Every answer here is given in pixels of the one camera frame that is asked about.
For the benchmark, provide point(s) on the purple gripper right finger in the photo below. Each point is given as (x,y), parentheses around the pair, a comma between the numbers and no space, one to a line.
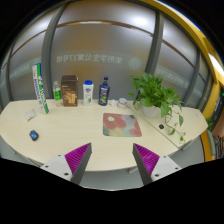
(151,166)

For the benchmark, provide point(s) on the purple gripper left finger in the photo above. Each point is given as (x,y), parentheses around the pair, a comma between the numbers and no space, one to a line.
(70,166)

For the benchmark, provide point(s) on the blue black computer mouse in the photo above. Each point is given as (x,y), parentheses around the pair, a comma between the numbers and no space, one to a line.
(33,135)

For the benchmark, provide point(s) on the floral pastel mouse pad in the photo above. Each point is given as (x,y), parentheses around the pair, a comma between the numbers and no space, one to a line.
(120,125)

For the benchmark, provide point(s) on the small white packet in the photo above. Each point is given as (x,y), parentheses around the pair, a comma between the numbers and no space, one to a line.
(30,114)

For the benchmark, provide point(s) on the green potted plant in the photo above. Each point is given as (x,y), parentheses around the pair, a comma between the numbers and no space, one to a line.
(152,94)

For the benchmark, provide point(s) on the small white jar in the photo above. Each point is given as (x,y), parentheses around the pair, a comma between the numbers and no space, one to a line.
(122,103)

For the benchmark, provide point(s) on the crumpled white wrapper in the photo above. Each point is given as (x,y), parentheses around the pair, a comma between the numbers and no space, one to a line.
(113,103)

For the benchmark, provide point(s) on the dark blue bottle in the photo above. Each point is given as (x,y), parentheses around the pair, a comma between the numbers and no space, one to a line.
(104,90)

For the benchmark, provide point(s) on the white lotion bottle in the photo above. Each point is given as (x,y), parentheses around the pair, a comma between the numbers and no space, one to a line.
(88,88)

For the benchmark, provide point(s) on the clear green-label bottle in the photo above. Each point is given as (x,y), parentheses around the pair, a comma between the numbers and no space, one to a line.
(57,94)

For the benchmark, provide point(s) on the brown cardboard box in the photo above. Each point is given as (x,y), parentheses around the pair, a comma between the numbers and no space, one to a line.
(69,87)

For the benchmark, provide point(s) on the green white tall box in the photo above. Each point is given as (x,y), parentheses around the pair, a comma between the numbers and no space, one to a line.
(39,89)

